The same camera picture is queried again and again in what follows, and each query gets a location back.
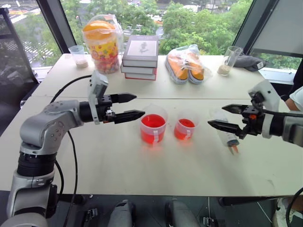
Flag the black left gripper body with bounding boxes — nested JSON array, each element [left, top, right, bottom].
[[96, 94, 117, 124]]

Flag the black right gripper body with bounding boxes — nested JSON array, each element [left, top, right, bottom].
[[238, 105, 265, 140]]

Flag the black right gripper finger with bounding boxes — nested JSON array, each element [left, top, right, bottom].
[[221, 104, 245, 115], [207, 120, 247, 140]]

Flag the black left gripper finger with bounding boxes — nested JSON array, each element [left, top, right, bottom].
[[111, 93, 138, 104], [114, 109, 146, 125]]

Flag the clear plastic syringe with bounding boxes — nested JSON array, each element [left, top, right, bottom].
[[209, 108, 240, 156]]

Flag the large cup red liquid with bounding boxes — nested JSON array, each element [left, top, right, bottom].
[[140, 104, 169, 145]]

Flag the small cup red liquid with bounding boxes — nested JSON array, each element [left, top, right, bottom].
[[173, 111, 200, 142]]

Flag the clear tall cup with grains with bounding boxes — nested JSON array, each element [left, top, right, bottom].
[[216, 45, 244, 77]]

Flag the plastic measuring cup with grains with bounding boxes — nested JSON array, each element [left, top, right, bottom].
[[68, 45, 89, 70]]

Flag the red-covered book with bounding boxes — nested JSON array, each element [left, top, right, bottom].
[[124, 68, 158, 81]]

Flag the white-edged dark book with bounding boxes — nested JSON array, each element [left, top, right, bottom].
[[120, 63, 158, 75]]

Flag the grey cloth pouch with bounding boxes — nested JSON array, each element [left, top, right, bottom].
[[232, 53, 270, 72]]

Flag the grey hardcover book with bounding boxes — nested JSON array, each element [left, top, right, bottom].
[[121, 35, 160, 68]]

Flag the person in white sleeve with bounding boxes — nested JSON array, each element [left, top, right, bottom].
[[285, 59, 303, 112]]

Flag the candy jar with orange lid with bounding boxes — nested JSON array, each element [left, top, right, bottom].
[[81, 14, 124, 75]]

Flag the orange canvas shoe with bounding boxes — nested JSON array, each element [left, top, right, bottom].
[[187, 53, 205, 84], [166, 53, 190, 84]]

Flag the clear plastic bag of shoes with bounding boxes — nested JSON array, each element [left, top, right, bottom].
[[164, 44, 213, 85]]

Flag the dark rounded robot leg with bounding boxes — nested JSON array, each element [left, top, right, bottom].
[[107, 199, 137, 227], [165, 199, 200, 227]]

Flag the black mesh office chair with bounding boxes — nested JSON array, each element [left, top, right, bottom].
[[0, 7, 40, 110]]

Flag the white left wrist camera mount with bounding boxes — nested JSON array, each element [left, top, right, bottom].
[[87, 70, 109, 125]]

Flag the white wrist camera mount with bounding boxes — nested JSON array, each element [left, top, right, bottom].
[[247, 79, 283, 139], [87, 70, 109, 125]]

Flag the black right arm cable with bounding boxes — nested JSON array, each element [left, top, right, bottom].
[[259, 109, 303, 118]]

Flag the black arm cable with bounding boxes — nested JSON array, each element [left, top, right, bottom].
[[49, 74, 92, 227], [259, 109, 303, 118]]

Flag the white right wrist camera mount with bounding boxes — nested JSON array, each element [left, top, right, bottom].
[[247, 79, 283, 139]]

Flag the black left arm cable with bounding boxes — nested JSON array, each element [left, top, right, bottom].
[[49, 74, 92, 227]]

